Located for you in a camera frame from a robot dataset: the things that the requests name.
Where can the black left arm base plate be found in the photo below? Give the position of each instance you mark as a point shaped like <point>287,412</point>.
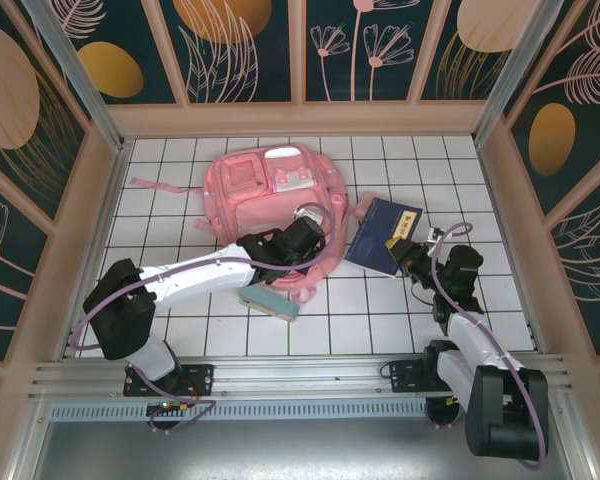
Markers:
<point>200,377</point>

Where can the aluminium mounting rail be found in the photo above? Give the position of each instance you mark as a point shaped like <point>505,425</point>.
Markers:
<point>300,372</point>

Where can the pink school backpack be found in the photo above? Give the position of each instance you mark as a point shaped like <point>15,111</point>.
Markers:
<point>260,210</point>

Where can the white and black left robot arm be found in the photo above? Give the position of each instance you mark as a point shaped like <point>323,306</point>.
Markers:
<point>190,277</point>

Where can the small circuit board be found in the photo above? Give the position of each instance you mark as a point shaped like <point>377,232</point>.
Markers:
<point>167,406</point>

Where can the aluminium frame post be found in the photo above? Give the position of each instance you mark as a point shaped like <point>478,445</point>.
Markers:
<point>520,65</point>
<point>75,75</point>

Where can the teal pencil case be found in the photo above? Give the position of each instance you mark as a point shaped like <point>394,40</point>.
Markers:
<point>270,302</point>

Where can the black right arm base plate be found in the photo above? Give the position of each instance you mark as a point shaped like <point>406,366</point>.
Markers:
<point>402,377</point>

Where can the aluminium side rail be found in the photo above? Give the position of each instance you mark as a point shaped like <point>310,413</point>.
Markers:
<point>75,340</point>

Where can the dark blue book yellow label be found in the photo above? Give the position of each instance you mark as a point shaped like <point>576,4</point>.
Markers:
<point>380,235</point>

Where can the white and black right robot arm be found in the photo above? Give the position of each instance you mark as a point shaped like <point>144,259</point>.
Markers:
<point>475,340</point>

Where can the grey metal panel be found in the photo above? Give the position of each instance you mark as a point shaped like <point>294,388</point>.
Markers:
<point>300,450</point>

